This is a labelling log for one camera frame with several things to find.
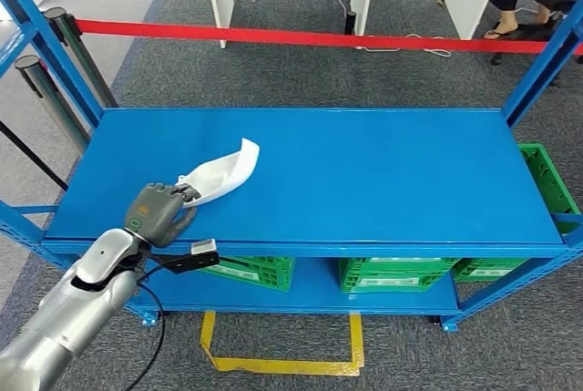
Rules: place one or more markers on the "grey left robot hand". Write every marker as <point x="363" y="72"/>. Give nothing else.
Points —
<point x="154" y="213"/>

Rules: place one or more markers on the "white curved shell part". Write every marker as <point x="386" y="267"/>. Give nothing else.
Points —
<point x="223" y="174"/>

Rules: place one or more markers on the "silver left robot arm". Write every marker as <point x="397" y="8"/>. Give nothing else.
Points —
<point x="68" y="316"/>

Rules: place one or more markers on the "blue metal shelf rack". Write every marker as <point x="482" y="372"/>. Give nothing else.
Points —
<point x="319" y="183"/>

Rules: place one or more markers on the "green plastic crate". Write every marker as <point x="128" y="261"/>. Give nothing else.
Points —
<point x="391" y="275"/>
<point x="487" y="270"/>
<point x="553" y="188"/>
<point x="255" y="272"/>

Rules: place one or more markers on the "steel stanchion with black belt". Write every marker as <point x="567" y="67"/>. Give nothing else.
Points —
<point x="53" y="104"/>

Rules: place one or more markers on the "black barrier belt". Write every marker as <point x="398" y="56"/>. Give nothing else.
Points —
<point x="32" y="153"/>

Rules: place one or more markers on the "steel stanchion with red belt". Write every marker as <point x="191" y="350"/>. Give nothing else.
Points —
<point x="84" y="59"/>

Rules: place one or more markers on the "yellow floor tape square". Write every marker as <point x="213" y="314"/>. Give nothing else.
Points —
<point x="282" y="367"/>

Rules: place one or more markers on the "red barrier belt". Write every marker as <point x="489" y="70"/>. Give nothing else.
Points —
<point x="273" y="36"/>

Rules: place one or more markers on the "small black cylinder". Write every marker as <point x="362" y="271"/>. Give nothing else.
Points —
<point x="350" y="23"/>

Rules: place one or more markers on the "black chair base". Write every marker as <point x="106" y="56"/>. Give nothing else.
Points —
<point x="532" y="31"/>

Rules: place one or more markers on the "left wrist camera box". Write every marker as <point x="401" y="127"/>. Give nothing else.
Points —
<point x="204" y="247"/>

